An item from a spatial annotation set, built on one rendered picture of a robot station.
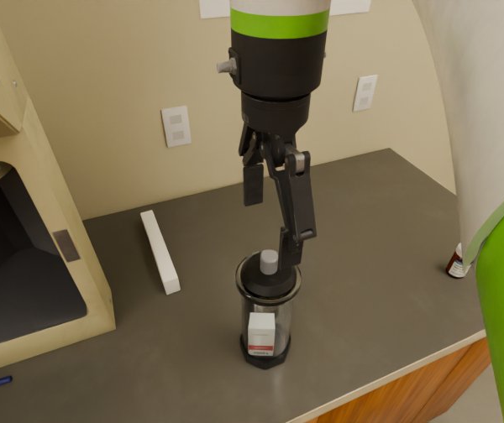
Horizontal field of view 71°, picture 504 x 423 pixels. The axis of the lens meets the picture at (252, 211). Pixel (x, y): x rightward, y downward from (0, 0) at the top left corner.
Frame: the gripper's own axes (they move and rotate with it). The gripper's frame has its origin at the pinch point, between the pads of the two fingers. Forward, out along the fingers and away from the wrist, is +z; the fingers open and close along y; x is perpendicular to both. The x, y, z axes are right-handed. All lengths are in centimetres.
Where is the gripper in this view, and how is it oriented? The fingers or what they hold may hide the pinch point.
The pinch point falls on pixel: (270, 225)
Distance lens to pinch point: 50.6
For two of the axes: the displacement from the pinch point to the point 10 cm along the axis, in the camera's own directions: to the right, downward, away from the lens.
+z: 0.0, 7.6, 6.5
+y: 3.5, 6.1, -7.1
